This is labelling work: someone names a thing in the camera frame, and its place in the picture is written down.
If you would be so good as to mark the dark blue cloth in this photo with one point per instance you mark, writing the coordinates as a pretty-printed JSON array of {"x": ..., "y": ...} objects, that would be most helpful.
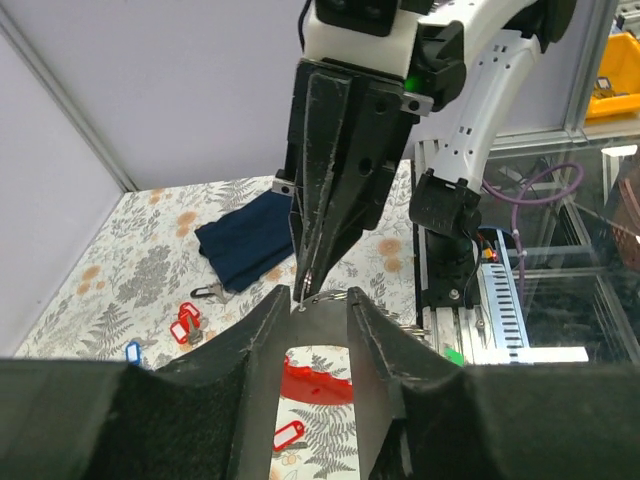
[{"x": 248, "y": 242}]

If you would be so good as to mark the blue key tag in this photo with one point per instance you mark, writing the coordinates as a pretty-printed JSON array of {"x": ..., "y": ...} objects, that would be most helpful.
[{"x": 133, "y": 353}]

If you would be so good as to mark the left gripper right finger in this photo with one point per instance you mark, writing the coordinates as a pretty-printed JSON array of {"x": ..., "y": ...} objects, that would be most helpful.
[{"x": 420, "y": 416}]

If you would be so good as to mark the red key tags bunch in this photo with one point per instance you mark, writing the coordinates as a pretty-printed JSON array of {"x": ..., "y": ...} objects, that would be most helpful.
[{"x": 186, "y": 329}]

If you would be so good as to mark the grey slotted cable duct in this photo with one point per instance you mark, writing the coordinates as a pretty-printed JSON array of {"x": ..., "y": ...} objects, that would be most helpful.
[{"x": 505, "y": 314}]

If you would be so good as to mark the metal key holder red handle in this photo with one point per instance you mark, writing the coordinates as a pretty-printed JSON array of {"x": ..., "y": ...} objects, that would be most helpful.
[{"x": 347, "y": 351}]

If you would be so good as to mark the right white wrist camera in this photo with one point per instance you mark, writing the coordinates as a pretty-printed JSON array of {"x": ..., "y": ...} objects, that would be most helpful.
[{"x": 388, "y": 55}]

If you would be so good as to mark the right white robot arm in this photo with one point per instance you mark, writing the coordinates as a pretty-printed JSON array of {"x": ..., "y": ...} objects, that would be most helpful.
[{"x": 372, "y": 70}]

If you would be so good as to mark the green key tag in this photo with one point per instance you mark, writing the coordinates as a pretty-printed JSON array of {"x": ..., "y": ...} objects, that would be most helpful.
[{"x": 454, "y": 356}]

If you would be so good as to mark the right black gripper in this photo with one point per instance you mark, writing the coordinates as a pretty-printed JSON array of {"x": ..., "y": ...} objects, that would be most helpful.
[{"x": 347, "y": 131}]

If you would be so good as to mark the yellow storage bin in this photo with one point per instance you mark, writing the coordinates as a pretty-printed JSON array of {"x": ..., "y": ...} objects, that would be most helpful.
[{"x": 616, "y": 88}]

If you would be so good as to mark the red key tag with key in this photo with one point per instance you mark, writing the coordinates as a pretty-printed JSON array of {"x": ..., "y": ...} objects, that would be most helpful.
[{"x": 287, "y": 435}]

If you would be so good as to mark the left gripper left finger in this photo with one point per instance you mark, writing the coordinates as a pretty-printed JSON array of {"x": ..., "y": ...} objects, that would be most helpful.
[{"x": 209, "y": 414}]

